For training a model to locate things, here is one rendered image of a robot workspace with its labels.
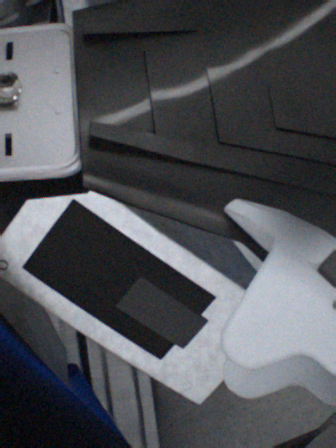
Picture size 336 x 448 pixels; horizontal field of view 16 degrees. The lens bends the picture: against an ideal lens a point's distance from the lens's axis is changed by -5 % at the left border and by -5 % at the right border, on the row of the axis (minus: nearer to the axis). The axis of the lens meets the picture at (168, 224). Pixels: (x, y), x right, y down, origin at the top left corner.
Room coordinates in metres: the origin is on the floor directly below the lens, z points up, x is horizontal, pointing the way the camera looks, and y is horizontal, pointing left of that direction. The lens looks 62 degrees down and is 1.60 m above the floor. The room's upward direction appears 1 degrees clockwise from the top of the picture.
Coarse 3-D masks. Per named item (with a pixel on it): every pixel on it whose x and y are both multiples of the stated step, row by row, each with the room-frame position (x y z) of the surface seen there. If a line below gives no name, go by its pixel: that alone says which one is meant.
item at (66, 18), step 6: (60, 0) 0.43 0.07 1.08; (66, 0) 0.43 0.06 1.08; (72, 0) 0.43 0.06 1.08; (78, 0) 0.43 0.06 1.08; (84, 0) 0.43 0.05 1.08; (60, 6) 0.43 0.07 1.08; (66, 6) 0.43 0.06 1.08; (72, 6) 0.43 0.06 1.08; (78, 6) 0.43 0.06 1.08; (84, 6) 0.43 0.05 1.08; (60, 12) 0.43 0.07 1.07; (66, 12) 0.43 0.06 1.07; (66, 18) 0.42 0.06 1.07
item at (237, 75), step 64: (128, 0) 0.34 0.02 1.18; (192, 0) 0.34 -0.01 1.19; (256, 0) 0.35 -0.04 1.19; (320, 0) 0.35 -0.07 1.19; (128, 64) 0.30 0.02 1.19; (192, 64) 0.30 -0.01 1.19; (256, 64) 0.30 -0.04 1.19; (320, 64) 0.31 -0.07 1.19; (128, 128) 0.26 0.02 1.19; (192, 128) 0.27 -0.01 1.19; (256, 128) 0.27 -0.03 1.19; (320, 128) 0.27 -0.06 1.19; (128, 192) 0.24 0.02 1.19; (192, 192) 0.24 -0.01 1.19; (256, 192) 0.24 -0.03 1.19; (320, 192) 0.24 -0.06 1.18
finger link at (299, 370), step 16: (256, 256) 0.22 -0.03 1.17; (224, 368) 0.18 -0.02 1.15; (240, 368) 0.18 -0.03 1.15; (272, 368) 0.18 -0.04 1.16; (288, 368) 0.18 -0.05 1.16; (304, 368) 0.17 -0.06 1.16; (320, 368) 0.17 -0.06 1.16; (240, 384) 0.17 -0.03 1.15; (256, 384) 0.17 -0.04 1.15; (272, 384) 0.17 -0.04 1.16; (288, 384) 0.17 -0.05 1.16; (304, 384) 0.17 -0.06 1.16; (320, 384) 0.17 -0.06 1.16
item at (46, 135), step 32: (0, 32) 0.32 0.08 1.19; (32, 32) 0.32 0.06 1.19; (64, 32) 0.32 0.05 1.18; (0, 64) 0.30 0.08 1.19; (32, 64) 0.30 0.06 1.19; (64, 64) 0.30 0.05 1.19; (32, 96) 0.28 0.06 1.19; (64, 96) 0.28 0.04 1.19; (0, 128) 0.27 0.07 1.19; (32, 128) 0.27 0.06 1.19; (64, 128) 0.27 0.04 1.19; (0, 160) 0.25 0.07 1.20; (32, 160) 0.25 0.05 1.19; (64, 160) 0.25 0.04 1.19
